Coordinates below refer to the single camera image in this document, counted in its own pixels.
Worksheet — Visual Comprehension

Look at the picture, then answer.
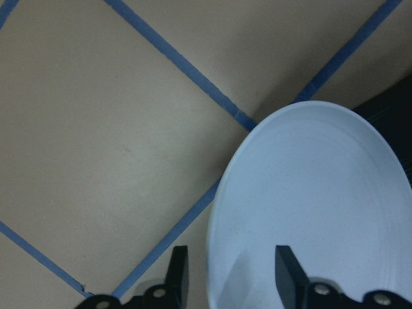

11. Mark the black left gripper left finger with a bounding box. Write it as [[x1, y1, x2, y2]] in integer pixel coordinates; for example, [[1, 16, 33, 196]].
[[164, 245, 189, 309]]

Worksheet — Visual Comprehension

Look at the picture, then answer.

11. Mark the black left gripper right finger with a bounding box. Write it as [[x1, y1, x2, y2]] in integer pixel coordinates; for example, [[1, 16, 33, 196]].
[[275, 245, 310, 309]]

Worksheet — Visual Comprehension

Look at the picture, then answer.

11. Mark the blue plate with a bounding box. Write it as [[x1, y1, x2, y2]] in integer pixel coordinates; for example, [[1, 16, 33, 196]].
[[207, 101, 411, 308]]

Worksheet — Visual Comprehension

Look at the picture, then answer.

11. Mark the black dish rack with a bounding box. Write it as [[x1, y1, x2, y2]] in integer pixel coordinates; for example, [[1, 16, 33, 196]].
[[353, 75, 411, 189]]

